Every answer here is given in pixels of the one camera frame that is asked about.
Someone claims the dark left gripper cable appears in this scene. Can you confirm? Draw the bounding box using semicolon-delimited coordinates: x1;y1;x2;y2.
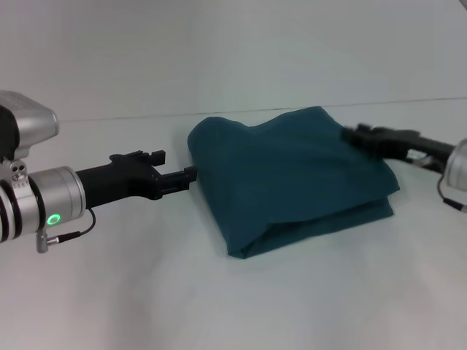
36;209;96;254

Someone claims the teal blue shirt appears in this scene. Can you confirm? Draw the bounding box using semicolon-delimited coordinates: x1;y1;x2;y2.
187;105;401;260

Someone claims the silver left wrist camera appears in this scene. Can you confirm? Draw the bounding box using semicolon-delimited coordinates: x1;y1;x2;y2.
0;90;60;161

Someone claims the silver left camera bracket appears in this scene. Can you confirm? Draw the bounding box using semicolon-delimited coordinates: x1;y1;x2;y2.
0;158;31;190

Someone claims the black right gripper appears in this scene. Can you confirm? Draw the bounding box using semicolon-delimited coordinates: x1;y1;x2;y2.
341;123;455;173

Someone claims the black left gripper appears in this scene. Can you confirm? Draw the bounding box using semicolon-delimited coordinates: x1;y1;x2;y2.
74;149;198;211

